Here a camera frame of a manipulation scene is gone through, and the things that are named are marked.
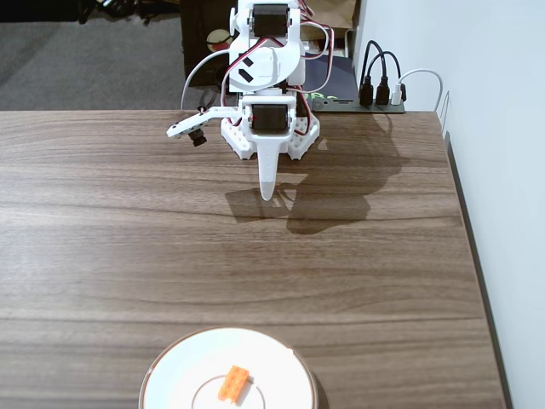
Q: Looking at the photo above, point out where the red white black servo wire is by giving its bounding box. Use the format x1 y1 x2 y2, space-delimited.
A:
220 37 276 107
297 20 338 93

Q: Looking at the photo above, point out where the round cream red badge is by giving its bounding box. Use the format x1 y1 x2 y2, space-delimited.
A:
206 28 233 53

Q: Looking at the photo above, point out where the black usb cable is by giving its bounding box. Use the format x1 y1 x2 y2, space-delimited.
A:
366 49 402 107
359 39 384 107

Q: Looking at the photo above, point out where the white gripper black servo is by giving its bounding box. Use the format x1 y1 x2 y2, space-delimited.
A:
241 95 298 202

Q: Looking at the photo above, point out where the orange lego block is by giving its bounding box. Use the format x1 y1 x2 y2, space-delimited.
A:
216 364 251 404

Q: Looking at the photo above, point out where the black cabinet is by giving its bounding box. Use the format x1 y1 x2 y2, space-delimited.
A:
181 0 233 89

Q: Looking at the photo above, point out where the dark navy box green logo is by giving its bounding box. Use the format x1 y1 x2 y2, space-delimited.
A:
305 53 359 103

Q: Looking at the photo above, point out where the black usb hub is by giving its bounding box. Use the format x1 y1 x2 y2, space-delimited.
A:
313 98 405 115

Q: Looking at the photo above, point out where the black braided camera cable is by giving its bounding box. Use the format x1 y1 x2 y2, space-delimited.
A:
198 87 216 115

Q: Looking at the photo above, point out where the thin grey wire loop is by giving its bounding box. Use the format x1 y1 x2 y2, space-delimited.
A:
438 89 451 134

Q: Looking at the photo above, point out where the black office chair base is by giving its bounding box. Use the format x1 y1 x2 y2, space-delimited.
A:
76 0 180 26

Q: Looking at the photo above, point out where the brown paper bag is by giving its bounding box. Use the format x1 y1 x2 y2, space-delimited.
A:
304 0 357 55

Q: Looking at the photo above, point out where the white plate with brown rim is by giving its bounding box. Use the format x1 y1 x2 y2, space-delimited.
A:
138 326 319 409

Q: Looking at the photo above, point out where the white usb cable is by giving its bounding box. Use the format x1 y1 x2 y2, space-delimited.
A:
391 67 444 114

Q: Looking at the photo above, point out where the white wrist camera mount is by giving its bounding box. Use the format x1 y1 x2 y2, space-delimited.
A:
165 106 244 149

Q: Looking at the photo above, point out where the white power cable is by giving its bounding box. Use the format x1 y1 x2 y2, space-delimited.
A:
181 50 233 110

